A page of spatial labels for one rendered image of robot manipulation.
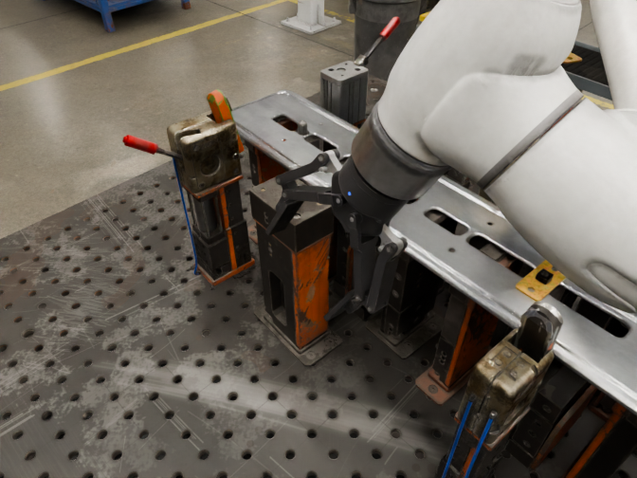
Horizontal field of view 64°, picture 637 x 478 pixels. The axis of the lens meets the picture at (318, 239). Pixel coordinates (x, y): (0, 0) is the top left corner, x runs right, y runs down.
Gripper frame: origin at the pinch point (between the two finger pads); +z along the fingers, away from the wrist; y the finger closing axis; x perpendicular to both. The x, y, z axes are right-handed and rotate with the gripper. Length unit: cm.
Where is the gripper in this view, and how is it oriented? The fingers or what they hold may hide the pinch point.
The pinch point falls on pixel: (306, 267)
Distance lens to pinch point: 66.3
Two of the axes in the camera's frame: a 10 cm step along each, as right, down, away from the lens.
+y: -5.6, -7.9, 2.5
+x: -7.2, 3.1, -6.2
